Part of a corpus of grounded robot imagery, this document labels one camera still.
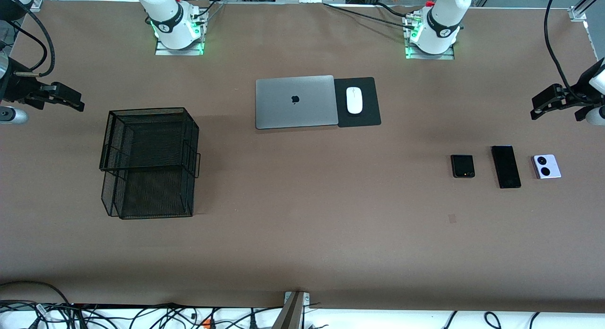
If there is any lavender flip phone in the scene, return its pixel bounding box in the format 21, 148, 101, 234
532, 155, 562, 180

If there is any black slab phone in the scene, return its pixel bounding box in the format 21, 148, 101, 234
491, 146, 522, 189

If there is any black flip phone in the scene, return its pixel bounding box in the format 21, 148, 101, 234
450, 155, 475, 179

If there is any black mouse pad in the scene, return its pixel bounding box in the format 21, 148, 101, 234
334, 77, 381, 128

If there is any white computer mouse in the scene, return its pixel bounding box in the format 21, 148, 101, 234
346, 87, 363, 114

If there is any silver laptop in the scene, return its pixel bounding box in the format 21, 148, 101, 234
255, 75, 339, 130

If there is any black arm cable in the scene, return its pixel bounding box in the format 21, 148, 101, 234
0, 8, 56, 79
544, 0, 591, 103

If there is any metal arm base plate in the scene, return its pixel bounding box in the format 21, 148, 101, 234
155, 10, 206, 56
405, 15, 455, 60

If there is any black wire mesh organizer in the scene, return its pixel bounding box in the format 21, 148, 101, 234
99, 107, 201, 220

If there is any thin black table cable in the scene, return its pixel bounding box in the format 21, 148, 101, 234
376, 2, 419, 17

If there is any thick black floor cable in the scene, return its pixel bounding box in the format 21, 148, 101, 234
0, 281, 71, 305

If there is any thick black table cable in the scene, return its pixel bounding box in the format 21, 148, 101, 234
323, 3, 416, 29

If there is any metal post with bracket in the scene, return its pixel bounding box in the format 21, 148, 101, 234
272, 291, 311, 329

